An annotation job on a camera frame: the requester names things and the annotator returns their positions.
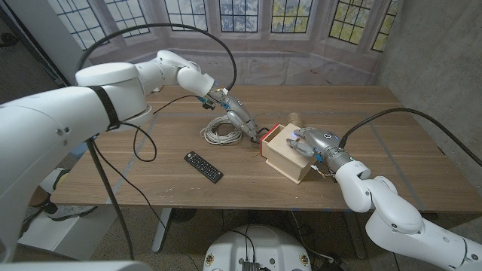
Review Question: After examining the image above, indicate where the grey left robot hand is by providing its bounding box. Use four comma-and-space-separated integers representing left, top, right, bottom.
207, 87, 261, 144

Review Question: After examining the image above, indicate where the black floor fan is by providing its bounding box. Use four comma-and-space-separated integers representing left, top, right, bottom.
171, 208, 199, 224

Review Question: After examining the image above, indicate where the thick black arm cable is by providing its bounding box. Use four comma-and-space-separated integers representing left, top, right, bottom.
76, 23, 237, 261
338, 108, 482, 166

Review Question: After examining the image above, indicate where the printed bay window backdrop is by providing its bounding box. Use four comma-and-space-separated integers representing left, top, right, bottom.
47, 0, 402, 93

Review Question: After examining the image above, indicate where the brown twine spool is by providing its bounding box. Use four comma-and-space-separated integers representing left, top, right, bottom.
288, 111, 305, 128

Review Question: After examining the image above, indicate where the grey white sneaker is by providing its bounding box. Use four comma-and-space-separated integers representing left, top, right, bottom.
17, 209, 44, 240
47, 205, 98, 222

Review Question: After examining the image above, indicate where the black TV remote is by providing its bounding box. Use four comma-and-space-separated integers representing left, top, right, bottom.
183, 151, 224, 184

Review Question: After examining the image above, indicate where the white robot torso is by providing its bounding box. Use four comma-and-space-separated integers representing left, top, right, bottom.
203, 224, 313, 271

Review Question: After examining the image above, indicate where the person's leg with black sock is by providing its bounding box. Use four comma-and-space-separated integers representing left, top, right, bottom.
28, 186, 57, 215

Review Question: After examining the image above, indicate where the light wooden drawer unit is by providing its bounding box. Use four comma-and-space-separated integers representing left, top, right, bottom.
265, 123, 321, 184

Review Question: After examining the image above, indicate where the grey table leg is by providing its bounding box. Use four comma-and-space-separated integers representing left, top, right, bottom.
344, 211, 367, 260
151, 208, 173, 254

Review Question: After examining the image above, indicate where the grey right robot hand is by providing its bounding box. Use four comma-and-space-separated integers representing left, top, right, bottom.
285, 126, 357, 173

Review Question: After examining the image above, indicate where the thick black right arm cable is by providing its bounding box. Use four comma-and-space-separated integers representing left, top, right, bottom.
338, 108, 482, 166

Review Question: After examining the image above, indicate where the coiled white network cable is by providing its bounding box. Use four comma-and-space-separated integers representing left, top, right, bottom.
200, 114, 244, 146

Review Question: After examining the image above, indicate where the wooden cabinet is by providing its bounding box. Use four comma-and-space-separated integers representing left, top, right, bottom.
251, 112, 288, 159

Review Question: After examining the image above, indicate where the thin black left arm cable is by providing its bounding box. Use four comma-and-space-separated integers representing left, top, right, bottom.
91, 94, 200, 271

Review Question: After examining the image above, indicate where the red-fronted drawer with black handle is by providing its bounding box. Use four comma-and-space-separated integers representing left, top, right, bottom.
250, 123, 286, 157

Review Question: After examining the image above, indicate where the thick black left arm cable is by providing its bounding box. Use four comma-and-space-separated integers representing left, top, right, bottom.
76, 23, 237, 261

